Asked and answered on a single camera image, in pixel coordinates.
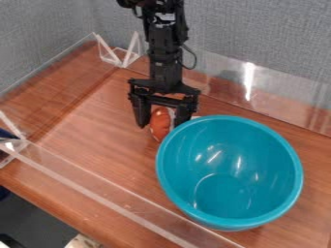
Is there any black cable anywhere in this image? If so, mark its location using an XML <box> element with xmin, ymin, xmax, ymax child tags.
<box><xmin>178</xmin><ymin>44</ymin><xmax>198</xmax><ymax>72</ymax></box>

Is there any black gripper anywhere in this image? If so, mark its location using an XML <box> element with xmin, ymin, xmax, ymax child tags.
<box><xmin>128</xmin><ymin>51</ymin><xmax>200</xmax><ymax>128</ymax></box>

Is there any clear acrylic wall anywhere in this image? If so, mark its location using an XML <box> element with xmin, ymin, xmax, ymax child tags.
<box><xmin>128</xmin><ymin>47</ymin><xmax>331</xmax><ymax>138</ymax></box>
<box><xmin>0</xmin><ymin>31</ymin><xmax>96</xmax><ymax>96</ymax></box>
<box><xmin>0</xmin><ymin>139</ymin><xmax>244</xmax><ymax>248</ymax></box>

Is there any red white toy mushroom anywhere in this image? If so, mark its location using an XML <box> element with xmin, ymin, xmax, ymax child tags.
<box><xmin>148</xmin><ymin>107</ymin><xmax>178</xmax><ymax>142</ymax></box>

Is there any clear acrylic back wall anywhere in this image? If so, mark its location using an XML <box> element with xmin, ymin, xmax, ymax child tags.
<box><xmin>128</xmin><ymin>47</ymin><xmax>331</xmax><ymax>138</ymax></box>

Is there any clear acrylic left wall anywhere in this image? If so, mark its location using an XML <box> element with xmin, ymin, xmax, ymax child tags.
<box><xmin>0</xmin><ymin>31</ymin><xmax>96</xmax><ymax>96</ymax></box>

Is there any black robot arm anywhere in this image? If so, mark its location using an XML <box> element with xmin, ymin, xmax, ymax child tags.
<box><xmin>116</xmin><ymin>0</ymin><xmax>200</xmax><ymax>128</ymax></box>

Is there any clear acrylic corner bracket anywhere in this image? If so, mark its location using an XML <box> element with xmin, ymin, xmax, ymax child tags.
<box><xmin>94</xmin><ymin>31</ymin><xmax>146</xmax><ymax>68</ymax></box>

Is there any blue plastic bowl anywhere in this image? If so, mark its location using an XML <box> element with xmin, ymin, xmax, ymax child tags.
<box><xmin>155</xmin><ymin>115</ymin><xmax>305</xmax><ymax>232</ymax></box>

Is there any clear acrylic left bracket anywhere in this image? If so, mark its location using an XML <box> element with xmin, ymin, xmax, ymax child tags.
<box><xmin>0</xmin><ymin>110</ymin><xmax>27</xmax><ymax>170</ymax></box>

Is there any clear acrylic front wall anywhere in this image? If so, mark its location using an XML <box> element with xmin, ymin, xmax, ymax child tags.
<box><xmin>0</xmin><ymin>139</ymin><xmax>244</xmax><ymax>248</ymax></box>

